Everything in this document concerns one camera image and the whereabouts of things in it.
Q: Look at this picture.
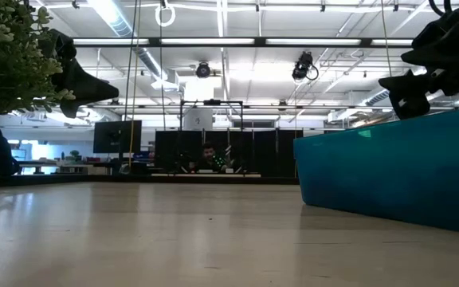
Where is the teal plastic tupperware container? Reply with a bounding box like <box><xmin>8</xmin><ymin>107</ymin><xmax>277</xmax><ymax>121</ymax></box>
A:
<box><xmin>292</xmin><ymin>105</ymin><xmax>459</xmax><ymax>237</ymax></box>

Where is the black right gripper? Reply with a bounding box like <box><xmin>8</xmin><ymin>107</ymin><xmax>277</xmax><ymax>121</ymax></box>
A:
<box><xmin>379</xmin><ymin>2</ymin><xmax>459</xmax><ymax>120</ymax></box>

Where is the black hanging cable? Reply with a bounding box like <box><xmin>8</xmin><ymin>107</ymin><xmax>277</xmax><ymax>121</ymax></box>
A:
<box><xmin>118</xmin><ymin>0</ymin><xmax>139</xmax><ymax>172</ymax></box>

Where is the black room partition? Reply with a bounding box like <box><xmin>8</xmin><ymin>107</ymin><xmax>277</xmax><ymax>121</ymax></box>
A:
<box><xmin>155</xmin><ymin>129</ymin><xmax>304</xmax><ymax>179</ymax></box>

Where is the black hanging camera with cable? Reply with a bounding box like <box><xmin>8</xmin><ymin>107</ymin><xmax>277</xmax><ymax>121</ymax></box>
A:
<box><xmin>292</xmin><ymin>50</ymin><xmax>320</xmax><ymax>83</ymax></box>

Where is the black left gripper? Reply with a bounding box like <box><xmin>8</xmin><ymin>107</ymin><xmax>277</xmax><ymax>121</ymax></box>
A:
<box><xmin>49</xmin><ymin>28</ymin><xmax>120</xmax><ymax>119</ymax></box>

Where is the white background desk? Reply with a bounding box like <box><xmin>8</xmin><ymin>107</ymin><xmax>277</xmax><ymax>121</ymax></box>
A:
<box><xmin>18</xmin><ymin>159</ymin><xmax>95</xmax><ymax>175</ymax></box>

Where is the green artificial potted plant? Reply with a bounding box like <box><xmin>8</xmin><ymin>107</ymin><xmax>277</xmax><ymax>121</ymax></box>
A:
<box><xmin>0</xmin><ymin>0</ymin><xmax>77</xmax><ymax>139</ymax></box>

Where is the round black ceiling camera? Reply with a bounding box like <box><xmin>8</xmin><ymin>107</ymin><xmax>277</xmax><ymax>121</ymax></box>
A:
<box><xmin>195</xmin><ymin>61</ymin><xmax>212</xmax><ymax>80</ymax></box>

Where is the thin black frame stand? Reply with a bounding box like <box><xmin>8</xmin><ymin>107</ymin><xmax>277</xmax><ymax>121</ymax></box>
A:
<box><xmin>179</xmin><ymin>98</ymin><xmax>245</xmax><ymax>176</ymax></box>

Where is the black background monitor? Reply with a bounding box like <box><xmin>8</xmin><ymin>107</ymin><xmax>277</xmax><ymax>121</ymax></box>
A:
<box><xmin>92</xmin><ymin>120</ymin><xmax>143</xmax><ymax>155</ymax></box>

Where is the yellow hanging cable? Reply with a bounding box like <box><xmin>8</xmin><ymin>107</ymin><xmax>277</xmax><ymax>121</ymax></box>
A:
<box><xmin>127</xmin><ymin>0</ymin><xmax>141</xmax><ymax>171</ymax></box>

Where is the white hanging cable ring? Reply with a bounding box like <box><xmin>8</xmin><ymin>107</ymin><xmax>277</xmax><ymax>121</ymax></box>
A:
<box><xmin>155</xmin><ymin>2</ymin><xmax>177</xmax><ymax>28</ymax></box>

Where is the black overhead frame beam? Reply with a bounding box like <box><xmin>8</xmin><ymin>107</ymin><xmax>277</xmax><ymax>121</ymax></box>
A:
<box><xmin>72</xmin><ymin>37</ymin><xmax>414</xmax><ymax>49</ymax></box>

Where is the white background box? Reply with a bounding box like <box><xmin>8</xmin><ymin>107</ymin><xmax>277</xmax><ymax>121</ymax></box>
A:
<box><xmin>183</xmin><ymin>108</ymin><xmax>214</xmax><ymax>132</ymax></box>

